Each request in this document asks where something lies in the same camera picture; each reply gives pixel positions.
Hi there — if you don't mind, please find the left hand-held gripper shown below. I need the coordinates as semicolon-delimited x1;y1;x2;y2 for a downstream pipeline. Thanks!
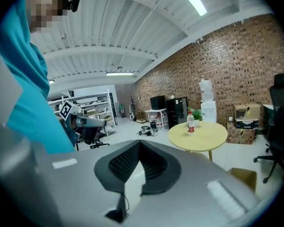
59;100;107;148

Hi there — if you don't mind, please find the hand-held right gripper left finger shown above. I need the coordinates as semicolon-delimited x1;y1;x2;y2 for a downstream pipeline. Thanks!
35;140;142;227

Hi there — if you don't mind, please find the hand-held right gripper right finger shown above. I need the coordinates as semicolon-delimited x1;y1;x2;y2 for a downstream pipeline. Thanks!
130;140;263;227

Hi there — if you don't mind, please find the brown cardboard box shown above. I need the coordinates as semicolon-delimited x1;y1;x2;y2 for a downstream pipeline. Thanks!
227;167;258;193

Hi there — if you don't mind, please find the small red-capped bottle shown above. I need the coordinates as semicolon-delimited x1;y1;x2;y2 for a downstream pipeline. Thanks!
186;111;196;137

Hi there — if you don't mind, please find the red patterned cardboard box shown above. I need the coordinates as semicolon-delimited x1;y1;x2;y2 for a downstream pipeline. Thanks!
226;122;256;145

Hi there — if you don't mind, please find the white water dispenser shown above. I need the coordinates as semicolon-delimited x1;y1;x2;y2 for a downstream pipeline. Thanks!
200;102;217;124

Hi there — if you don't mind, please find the cardboard box with striped tape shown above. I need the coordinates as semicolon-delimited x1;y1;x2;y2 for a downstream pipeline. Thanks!
234;103;261;121

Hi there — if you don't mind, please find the white shelving rack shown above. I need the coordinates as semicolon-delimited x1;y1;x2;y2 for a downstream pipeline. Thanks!
48;88;116;137

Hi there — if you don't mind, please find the upright scooter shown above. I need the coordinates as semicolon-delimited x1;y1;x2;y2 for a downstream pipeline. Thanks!
129;96;137;122

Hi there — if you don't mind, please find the small wooden crate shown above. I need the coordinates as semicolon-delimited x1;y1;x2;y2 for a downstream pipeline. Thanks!
136;111;146;124

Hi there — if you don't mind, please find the white shelf cart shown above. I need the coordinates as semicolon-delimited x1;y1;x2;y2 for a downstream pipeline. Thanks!
144;108;169;132

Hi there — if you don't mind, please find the round wooden table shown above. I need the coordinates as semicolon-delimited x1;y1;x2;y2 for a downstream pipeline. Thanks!
168;121;228;162

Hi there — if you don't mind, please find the person in teal shirt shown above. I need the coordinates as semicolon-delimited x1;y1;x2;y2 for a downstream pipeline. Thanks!
0;0;75;155

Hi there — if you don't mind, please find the black monitor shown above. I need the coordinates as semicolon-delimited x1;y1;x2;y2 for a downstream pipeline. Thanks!
150;95;166;111

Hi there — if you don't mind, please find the black glass-door fridge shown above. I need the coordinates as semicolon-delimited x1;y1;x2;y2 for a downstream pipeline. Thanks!
165;96;189;130

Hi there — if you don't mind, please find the green potted plant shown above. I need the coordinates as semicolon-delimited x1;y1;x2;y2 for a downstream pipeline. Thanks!
187;107;204;127

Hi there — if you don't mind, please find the black high-back office chair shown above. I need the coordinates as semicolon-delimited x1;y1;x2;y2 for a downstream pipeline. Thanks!
253;73;284;184

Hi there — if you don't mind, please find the person's head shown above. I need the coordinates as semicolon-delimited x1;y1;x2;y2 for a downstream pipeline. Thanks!
26;0;69;34

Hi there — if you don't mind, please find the black head-mounted camera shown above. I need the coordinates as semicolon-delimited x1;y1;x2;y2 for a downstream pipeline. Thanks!
61;0;81;13

